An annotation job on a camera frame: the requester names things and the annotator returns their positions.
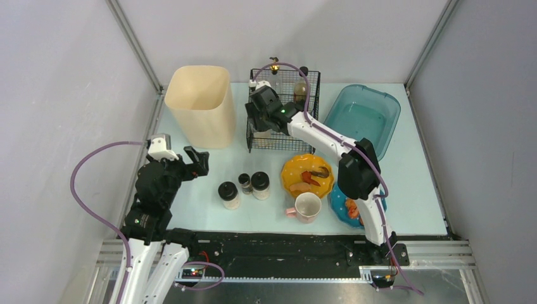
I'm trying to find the spice jar black lid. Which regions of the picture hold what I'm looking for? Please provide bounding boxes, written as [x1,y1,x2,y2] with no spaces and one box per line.
[218,181,240,210]
[251,171,270,200]
[252,130,272,149]

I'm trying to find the small pepper shaker jar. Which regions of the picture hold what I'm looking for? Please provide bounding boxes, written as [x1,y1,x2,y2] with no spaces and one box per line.
[238,173,253,194]

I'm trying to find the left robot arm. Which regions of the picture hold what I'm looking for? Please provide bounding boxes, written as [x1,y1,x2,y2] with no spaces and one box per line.
[110,144,210,303]

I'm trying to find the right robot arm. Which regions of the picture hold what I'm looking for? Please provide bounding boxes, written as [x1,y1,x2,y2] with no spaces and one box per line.
[245,81,396,248]

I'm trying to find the brown sauce bottle black cap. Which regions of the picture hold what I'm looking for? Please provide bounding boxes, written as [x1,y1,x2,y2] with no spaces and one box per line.
[293,66,309,108]

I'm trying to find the clear bottle gold pump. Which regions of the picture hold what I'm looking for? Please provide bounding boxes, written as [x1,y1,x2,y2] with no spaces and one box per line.
[267,56,282,94]

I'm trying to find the beige plastic bin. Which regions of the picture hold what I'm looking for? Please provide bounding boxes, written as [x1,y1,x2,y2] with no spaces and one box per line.
[165,65,236,149]

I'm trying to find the yellow dotted plate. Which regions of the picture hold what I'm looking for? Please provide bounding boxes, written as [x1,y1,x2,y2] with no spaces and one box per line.
[281,154,335,198]

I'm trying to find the food scraps on yellow plate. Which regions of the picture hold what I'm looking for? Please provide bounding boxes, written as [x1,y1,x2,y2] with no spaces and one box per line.
[289,167,332,193]

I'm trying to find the teal plastic basin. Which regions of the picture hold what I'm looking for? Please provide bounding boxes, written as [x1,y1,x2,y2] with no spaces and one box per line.
[324,84,401,160]

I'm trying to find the pink white mug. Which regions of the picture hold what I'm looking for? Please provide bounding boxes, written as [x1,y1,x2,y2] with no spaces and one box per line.
[285,192,322,224]

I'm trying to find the blue dotted plate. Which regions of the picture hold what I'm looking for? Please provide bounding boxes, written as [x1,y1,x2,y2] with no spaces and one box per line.
[328,185,387,232]

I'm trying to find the food scraps on blue plate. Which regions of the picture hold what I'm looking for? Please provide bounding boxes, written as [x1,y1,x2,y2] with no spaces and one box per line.
[344,198,360,219]

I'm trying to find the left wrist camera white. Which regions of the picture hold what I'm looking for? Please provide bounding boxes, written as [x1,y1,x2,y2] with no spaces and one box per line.
[148,133,179,161]

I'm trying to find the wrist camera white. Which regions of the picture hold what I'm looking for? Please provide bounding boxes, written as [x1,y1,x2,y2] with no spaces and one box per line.
[248,79,272,92]
[148,133,179,161]

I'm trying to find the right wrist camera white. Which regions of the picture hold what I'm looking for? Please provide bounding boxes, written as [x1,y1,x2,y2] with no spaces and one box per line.
[248,79,272,92]

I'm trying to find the black wire basket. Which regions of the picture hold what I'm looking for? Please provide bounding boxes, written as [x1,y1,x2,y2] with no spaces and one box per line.
[246,67,321,154]

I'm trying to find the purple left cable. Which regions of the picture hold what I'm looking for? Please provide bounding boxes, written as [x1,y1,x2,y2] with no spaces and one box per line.
[69,140,149,304]

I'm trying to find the purple cable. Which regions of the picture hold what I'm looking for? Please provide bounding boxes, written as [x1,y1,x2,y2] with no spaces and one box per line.
[69,140,149,304]
[251,62,424,296]

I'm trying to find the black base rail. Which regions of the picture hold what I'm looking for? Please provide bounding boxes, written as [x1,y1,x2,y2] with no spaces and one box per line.
[165,228,410,279]

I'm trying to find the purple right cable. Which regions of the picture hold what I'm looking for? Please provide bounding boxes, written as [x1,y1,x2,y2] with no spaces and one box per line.
[251,62,424,296]

